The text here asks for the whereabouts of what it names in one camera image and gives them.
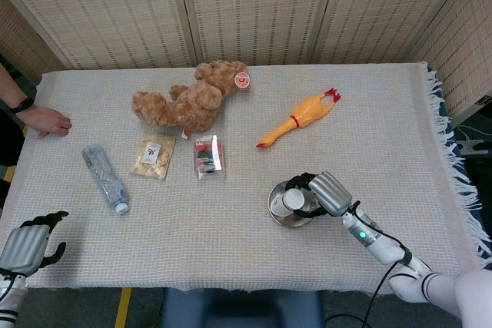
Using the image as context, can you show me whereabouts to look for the blue seat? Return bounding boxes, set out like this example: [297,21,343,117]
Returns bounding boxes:
[159,287,324,328]

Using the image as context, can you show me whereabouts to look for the white paper cup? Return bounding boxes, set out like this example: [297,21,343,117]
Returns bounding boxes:
[270,188,306,217]

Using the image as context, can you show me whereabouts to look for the clear snack bag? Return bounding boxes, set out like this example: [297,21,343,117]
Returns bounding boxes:
[128,134,177,181]

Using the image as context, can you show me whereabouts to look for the bare human hand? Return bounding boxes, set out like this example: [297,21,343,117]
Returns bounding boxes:
[22,104,73,139]

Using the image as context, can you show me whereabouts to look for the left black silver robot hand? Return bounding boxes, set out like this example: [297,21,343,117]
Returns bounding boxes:
[0,210,70,277]

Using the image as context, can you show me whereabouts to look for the beige woven table cloth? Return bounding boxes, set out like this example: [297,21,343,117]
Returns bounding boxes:
[0,61,492,294]

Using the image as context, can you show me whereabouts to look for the bamboo folding screen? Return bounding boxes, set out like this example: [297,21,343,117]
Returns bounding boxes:
[0,0,492,121]

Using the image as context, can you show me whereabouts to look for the black wristband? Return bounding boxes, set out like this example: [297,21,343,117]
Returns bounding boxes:
[8,96,35,114]

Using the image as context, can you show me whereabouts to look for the grey metal stand base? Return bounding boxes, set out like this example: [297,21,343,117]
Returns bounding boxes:
[457,138,492,157]

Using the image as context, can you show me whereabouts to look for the yellow rubber chicken toy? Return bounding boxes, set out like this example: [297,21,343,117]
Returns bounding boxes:
[256,88,343,149]

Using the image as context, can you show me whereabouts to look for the brown teddy bear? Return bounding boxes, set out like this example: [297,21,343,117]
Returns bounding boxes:
[131,59,251,140]

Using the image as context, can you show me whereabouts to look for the clear box with toy car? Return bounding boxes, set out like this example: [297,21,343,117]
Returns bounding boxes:
[193,134,226,182]

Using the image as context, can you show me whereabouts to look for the silver metal plate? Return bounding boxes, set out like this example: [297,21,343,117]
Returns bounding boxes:
[268,178,320,228]

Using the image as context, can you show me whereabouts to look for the clear plastic water bottle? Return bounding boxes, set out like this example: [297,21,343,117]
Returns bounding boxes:
[80,144,131,215]

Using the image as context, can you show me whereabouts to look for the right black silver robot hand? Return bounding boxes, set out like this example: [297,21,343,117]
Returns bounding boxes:
[284,171,361,218]

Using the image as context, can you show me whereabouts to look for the bare human forearm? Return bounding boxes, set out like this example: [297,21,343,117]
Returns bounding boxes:
[0,62,30,112]

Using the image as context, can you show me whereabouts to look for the blue under cloth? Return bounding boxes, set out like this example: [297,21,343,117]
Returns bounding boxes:
[437,97,468,191]

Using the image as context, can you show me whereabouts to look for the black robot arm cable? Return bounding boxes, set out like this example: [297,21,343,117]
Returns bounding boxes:
[355,204,413,328]

